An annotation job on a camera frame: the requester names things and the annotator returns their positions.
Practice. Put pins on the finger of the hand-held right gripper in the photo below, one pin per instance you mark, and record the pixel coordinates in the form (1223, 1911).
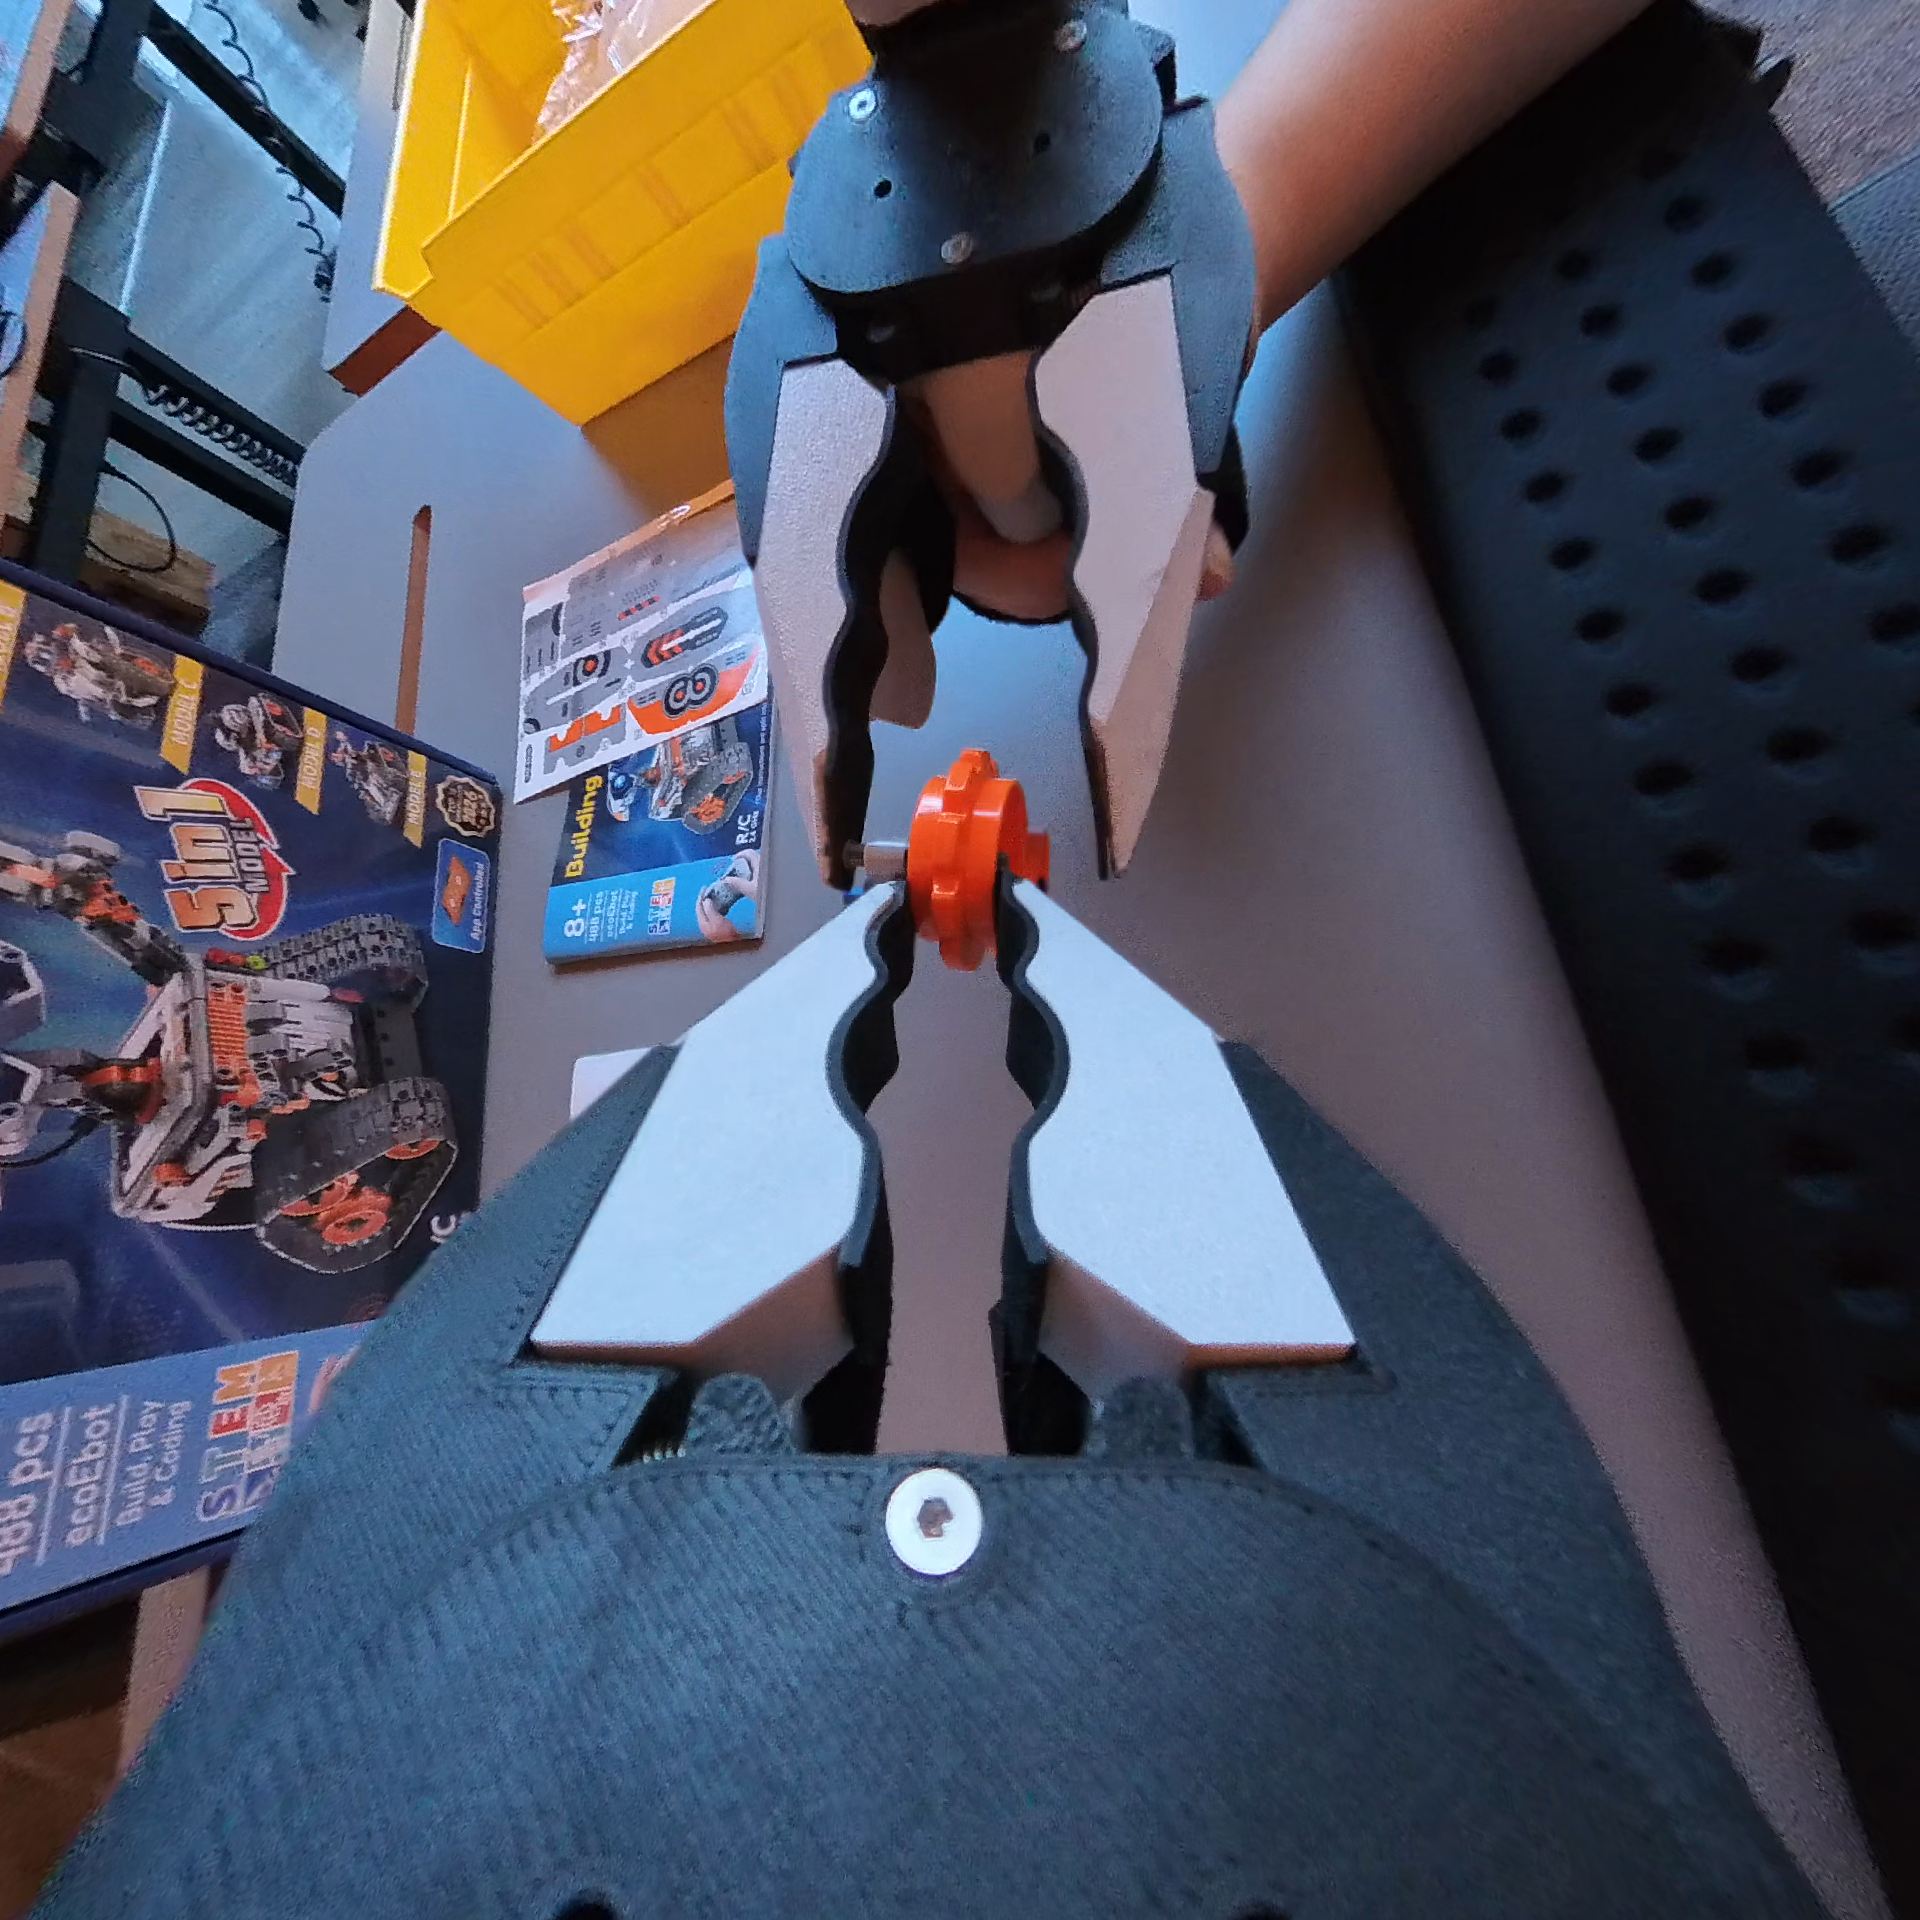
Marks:
(1141, 526)
(810, 526)

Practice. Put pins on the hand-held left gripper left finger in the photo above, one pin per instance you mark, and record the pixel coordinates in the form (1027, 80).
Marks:
(706, 1200)

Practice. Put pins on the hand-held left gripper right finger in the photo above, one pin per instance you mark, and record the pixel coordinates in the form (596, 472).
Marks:
(1185, 1200)

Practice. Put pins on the grey beam with orange gears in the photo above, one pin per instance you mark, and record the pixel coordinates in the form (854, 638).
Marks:
(961, 855)

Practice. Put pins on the person's right forearm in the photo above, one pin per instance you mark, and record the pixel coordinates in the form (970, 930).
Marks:
(1425, 136)

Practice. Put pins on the grey desk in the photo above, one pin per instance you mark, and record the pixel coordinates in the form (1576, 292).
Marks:
(1305, 930)

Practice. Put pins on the person's right hand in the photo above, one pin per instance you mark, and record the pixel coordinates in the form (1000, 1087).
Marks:
(1005, 577)

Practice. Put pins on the printed sticker sheet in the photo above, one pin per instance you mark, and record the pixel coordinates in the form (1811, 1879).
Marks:
(631, 661)

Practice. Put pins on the yellow plastic bin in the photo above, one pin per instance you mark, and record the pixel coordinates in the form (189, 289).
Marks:
(601, 256)

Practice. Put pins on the clear plastic bags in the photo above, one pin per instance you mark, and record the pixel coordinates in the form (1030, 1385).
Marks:
(631, 53)

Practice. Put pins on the blue robot kit box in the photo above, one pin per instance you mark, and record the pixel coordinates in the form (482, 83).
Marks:
(226, 975)

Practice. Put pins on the black perforated panel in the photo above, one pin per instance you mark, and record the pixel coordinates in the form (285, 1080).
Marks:
(1680, 750)

